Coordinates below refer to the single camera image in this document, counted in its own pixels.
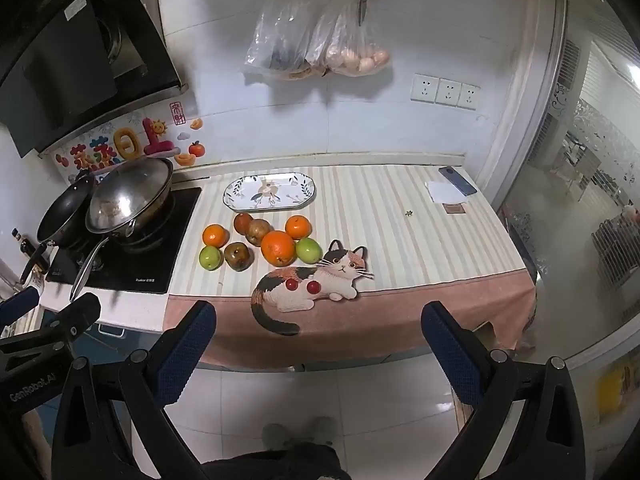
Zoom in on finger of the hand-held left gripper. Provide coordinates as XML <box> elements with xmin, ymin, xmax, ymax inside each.
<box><xmin>0</xmin><ymin>287</ymin><xmax>41</xmax><ymax>331</ymax></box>
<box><xmin>0</xmin><ymin>292</ymin><xmax>102</xmax><ymax>361</ymax></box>

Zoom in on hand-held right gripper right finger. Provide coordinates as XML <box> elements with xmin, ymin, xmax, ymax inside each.
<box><xmin>421</xmin><ymin>301</ymin><xmax>587</xmax><ymax>480</ymax></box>

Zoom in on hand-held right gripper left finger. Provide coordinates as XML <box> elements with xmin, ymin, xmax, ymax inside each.
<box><xmin>52</xmin><ymin>300</ymin><xmax>218</xmax><ymax>480</ymax></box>

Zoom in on green apple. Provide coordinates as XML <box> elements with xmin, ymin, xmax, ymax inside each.
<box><xmin>295</xmin><ymin>238</ymin><xmax>322</xmax><ymax>264</ymax></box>
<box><xmin>199</xmin><ymin>246</ymin><xmax>224</xmax><ymax>271</ymax></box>

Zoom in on small orange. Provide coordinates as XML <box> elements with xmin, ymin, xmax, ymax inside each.
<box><xmin>202</xmin><ymin>224</ymin><xmax>230</xmax><ymax>249</ymax></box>
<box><xmin>285</xmin><ymin>215</ymin><xmax>313</xmax><ymax>240</ymax></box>

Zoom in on large orange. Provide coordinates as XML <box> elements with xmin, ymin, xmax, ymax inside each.
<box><xmin>260</xmin><ymin>230</ymin><xmax>297</xmax><ymax>267</ymax></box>

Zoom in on glass fruit bowl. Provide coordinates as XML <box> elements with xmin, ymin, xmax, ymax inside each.
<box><xmin>222</xmin><ymin>172</ymin><xmax>317</xmax><ymax>211</ymax></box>

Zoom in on dark sauce bottle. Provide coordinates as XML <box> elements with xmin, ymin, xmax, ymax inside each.
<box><xmin>12</xmin><ymin>230</ymin><xmax>48</xmax><ymax>271</ymax></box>

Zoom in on black induction cooktop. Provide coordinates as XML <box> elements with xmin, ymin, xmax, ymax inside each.
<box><xmin>45</xmin><ymin>187</ymin><xmax>202</xmax><ymax>295</ymax></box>

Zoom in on black frying pan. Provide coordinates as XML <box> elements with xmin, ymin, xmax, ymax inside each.
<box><xmin>20</xmin><ymin>172</ymin><xmax>98</xmax><ymax>286</ymax></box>

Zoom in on steel wok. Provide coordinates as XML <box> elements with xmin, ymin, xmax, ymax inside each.
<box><xmin>70</xmin><ymin>195</ymin><xmax>177</xmax><ymax>303</ymax></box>

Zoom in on striped tablecloth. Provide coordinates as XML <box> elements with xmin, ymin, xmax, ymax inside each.
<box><xmin>165</xmin><ymin>162</ymin><xmax>538</xmax><ymax>371</ymax></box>

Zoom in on cat-shaped mat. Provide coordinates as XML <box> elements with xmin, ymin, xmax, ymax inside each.
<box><xmin>250</xmin><ymin>240</ymin><xmax>376</xmax><ymax>337</ymax></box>

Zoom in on person's dark trousers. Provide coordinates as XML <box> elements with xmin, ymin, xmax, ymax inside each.
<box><xmin>200</xmin><ymin>442</ymin><xmax>351</xmax><ymax>480</ymax></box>

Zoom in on white paper sheet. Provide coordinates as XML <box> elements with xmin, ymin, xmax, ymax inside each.
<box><xmin>425</xmin><ymin>180</ymin><xmax>471</xmax><ymax>205</ymax></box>

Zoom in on dark blue phone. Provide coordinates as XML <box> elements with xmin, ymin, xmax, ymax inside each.
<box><xmin>439</xmin><ymin>166</ymin><xmax>478</xmax><ymax>197</ymax></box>

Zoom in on glass sliding door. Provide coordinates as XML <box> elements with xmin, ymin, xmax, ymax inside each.
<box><xmin>500</xmin><ymin>15</ymin><xmax>640</xmax><ymax>361</ymax></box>

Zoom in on black range hood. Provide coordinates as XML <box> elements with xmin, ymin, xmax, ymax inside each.
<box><xmin>0</xmin><ymin>0</ymin><xmax>188</xmax><ymax>158</ymax></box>

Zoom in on clear plastic bag of eggs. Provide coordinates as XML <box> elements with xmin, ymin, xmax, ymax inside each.
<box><xmin>305</xmin><ymin>0</ymin><xmax>392</xmax><ymax>78</ymax></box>

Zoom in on clear plastic bag dark contents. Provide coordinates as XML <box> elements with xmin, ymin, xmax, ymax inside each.
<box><xmin>244</xmin><ymin>0</ymin><xmax>326</xmax><ymax>81</ymax></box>

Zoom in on colourful lettering wall sticker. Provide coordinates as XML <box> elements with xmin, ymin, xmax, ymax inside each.
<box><xmin>55</xmin><ymin>117</ymin><xmax>183</xmax><ymax>183</ymax></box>

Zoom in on white door frame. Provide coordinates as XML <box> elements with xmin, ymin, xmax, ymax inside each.
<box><xmin>472</xmin><ymin>0</ymin><xmax>571</xmax><ymax>206</ymax></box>

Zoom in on white wall outlet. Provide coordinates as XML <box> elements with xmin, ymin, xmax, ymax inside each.
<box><xmin>411</xmin><ymin>74</ymin><xmax>440</xmax><ymax>103</ymax></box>
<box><xmin>436</xmin><ymin>78</ymin><xmax>463</xmax><ymax>106</ymax></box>
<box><xmin>457</xmin><ymin>82</ymin><xmax>482</xmax><ymax>110</ymax></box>

